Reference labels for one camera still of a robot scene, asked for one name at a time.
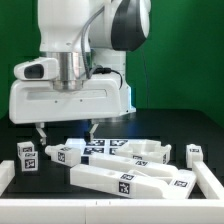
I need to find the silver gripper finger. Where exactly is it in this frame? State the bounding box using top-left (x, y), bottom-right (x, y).
top-left (35, 123), bottom-right (47, 146)
top-left (87, 121), bottom-right (99, 142)

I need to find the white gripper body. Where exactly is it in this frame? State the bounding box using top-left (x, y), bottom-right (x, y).
top-left (9, 74), bottom-right (131, 124)

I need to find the white cube front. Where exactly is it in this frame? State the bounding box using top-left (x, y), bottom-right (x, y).
top-left (20, 151), bottom-right (38, 172)

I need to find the white cube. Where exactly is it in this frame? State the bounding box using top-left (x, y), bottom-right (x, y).
top-left (20, 151), bottom-right (38, 172)
top-left (17, 141), bottom-right (34, 156)
top-left (186, 144), bottom-right (203, 168)

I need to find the white chair seat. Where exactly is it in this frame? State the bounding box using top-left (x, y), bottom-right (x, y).
top-left (115, 139), bottom-right (172, 164)

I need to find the white chair side frame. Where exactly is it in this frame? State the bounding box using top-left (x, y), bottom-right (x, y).
top-left (70, 153), bottom-right (196, 199)

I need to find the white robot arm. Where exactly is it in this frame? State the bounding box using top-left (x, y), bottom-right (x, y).
top-left (9, 0), bottom-right (151, 132)

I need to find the white marker sheet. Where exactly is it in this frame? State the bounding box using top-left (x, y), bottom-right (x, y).
top-left (65, 138), bottom-right (128, 156)

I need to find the white left barrier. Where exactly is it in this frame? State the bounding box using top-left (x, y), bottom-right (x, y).
top-left (0, 160), bottom-right (15, 196)

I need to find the white barrier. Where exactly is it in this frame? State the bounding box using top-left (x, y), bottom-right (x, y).
top-left (0, 160), bottom-right (15, 196)
top-left (192, 161), bottom-right (224, 200)
top-left (0, 199), bottom-right (224, 224)

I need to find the white front barrier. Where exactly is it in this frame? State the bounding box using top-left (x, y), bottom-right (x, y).
top-left (0, 199), bottom-right (224, 224)

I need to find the white right barrier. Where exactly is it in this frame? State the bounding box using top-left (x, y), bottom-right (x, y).
top-left (192, 161), bottom-right (224, 200)

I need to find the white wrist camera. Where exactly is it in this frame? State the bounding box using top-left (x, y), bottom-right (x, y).
top-left (14, 57), bottom-right (59, 81)

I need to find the grey arm hose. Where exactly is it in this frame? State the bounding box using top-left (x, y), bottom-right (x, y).
top-left (80, 6), bottom-right (107, 79)

